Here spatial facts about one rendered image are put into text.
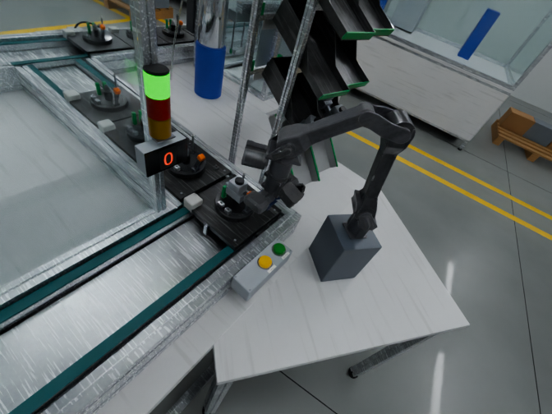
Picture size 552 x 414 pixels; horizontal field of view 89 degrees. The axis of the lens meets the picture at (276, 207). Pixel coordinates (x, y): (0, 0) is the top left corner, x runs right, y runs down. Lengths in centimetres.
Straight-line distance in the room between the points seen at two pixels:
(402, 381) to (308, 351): 125
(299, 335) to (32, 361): 64
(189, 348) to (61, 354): 28
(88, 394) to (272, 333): 45
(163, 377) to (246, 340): 22
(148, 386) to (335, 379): 125
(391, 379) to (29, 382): 174
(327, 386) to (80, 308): 137
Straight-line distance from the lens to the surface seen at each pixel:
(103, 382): 76
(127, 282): 88
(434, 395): 220
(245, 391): 173
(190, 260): 90
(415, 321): 114
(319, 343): 93
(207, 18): 164
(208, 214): 94
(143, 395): 84
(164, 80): 66
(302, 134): 66
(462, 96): 464
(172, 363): 85
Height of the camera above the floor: 169
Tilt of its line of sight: 45 degrees down
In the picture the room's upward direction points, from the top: 20 degrees clockwise
